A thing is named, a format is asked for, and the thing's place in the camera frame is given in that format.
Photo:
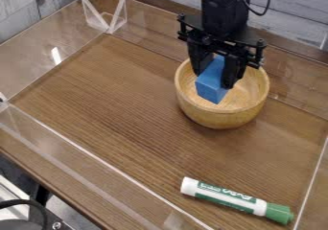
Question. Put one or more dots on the clear acrylic tray walls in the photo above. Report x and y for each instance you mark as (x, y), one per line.
(91, 123)

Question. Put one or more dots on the brown wooden bowl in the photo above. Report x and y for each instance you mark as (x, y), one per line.
(237, 108)

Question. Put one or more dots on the blue rectangular block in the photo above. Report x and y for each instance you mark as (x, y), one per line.
(209, 82)

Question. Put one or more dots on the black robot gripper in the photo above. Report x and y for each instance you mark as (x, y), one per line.
(218, 31)

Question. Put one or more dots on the black metal table bracket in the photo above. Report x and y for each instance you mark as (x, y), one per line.
(40, 195)

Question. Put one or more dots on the green white dry-erase marker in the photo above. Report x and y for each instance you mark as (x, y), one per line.
(229, 198)

